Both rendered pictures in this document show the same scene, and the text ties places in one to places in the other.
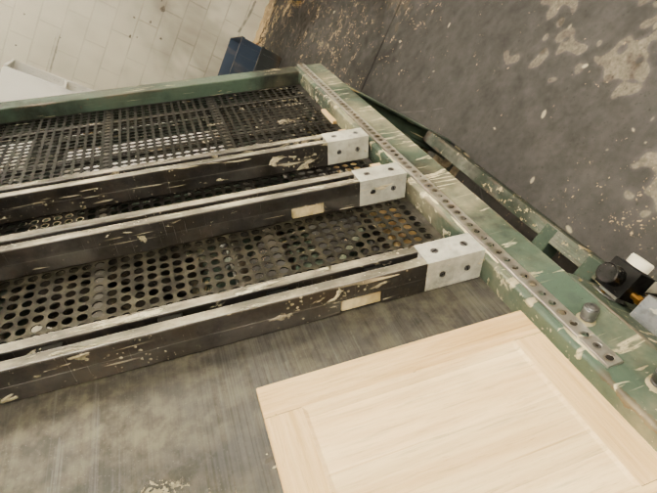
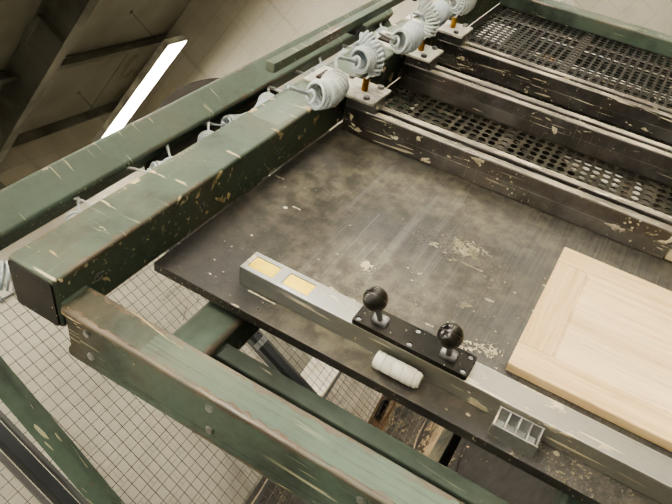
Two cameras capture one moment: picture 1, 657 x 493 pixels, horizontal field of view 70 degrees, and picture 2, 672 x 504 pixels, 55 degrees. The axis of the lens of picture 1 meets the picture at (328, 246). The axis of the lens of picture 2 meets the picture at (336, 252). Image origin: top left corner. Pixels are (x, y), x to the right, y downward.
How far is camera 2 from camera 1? 0.70 m
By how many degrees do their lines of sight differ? 33
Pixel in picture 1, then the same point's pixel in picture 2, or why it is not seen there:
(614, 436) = not seen: outside the picture
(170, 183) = (602, 109)
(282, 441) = (559, 276)
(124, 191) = (563, 95)
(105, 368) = (483, 179)
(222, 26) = not seen: outside the picture
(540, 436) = not seen: outside the picture
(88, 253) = (512, 118)
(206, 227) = (606, 150)
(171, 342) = (532, 190)
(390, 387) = (657, 309)
